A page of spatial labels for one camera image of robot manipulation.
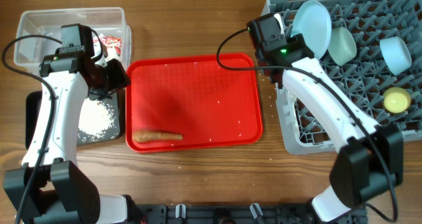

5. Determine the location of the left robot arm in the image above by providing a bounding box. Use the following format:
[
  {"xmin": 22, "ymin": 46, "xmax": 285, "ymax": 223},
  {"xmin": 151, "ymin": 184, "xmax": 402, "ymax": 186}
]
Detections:
[{"xmin": 3, "ymin": 24, "xmax": 143, "ymax": 223}]

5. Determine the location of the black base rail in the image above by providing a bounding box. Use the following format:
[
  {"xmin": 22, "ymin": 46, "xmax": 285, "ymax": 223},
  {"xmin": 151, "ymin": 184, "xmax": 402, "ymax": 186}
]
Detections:
[{"xmin": 131, "ymin": 202, "xmax": 369, "ymax": 224}]

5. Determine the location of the red serving tray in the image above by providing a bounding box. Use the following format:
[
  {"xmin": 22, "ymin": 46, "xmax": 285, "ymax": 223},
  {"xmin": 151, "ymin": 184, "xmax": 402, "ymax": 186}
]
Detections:
[{"xmin": 125, "ymin": 53, "xmax": 263, "ymax": 154}]

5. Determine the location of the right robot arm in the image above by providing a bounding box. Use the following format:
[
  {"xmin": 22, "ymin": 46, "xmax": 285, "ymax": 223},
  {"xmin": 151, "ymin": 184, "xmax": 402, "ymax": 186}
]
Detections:
[{"xmin": 247, "ymin": 14, "xmax": 404, "ymax": 223}]

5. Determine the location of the pile of white rice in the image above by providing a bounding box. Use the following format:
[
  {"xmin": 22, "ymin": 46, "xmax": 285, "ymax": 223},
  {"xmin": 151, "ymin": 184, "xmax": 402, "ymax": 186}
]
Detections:
[{"xmin": 78, "ymin": 98, "xmax": 115, "ymax": 144}]

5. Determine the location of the yellow cup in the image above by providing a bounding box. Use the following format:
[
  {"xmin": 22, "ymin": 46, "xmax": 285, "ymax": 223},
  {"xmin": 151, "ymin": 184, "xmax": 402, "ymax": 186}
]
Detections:
[{"xmin": 382, "ymin": 87, "xmax": 411, "ymax": 113}]

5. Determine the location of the light blue plate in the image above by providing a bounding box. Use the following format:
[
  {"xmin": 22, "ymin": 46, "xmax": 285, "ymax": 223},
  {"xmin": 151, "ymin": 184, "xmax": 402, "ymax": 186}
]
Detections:
[{"xmin": 291, "ymin": 0, "xmax": 332, "ymax": 59}]

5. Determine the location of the black tray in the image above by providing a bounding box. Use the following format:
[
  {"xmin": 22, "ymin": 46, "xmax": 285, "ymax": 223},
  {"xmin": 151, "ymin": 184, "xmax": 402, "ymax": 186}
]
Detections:
[{"xmin": 25, "ymin": 91, "xmax": 123, "ymax": 148}]

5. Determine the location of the red strawberry cake wrapper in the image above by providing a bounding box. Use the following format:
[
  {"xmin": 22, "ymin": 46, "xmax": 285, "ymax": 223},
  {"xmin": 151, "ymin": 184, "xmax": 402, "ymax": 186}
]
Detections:
[{"xmin": 99, "ymin": 34, "xmax": 121, "ymax": 57}]

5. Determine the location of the light blue bowl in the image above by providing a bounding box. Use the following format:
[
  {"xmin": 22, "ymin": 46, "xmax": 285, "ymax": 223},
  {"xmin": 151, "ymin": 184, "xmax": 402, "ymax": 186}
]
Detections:
[{"xmin": 380, "ymin": 37, "xmax": 412, "ymax": 76}]

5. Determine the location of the green bowl with rice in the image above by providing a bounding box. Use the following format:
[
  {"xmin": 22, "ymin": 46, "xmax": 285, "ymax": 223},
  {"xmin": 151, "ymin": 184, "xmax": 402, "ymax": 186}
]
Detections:
[{"xmin": 328, "ymin": 27, "xmax": 357, "ymax": 66}]

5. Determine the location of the grey dishwasher rack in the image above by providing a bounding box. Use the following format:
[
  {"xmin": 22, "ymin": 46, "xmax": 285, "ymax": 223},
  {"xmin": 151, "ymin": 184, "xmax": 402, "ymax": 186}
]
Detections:
[{"xmin": 262, "ymin": 0, "xmax": 421, "ymax": 142}]

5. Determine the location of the carrot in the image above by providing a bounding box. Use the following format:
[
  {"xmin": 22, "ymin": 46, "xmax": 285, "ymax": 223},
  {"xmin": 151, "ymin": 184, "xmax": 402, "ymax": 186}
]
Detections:
[{"xmin": 132, "ymin": 130, "xmax": 183, "ymax": 143}]

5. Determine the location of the clear plastic bin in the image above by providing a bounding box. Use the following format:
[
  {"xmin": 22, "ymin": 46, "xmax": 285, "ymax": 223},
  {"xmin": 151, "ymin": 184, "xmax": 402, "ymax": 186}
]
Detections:
[{"xmin": 14, "ymin": 7, "xmax": 132, "ymax": 76}]

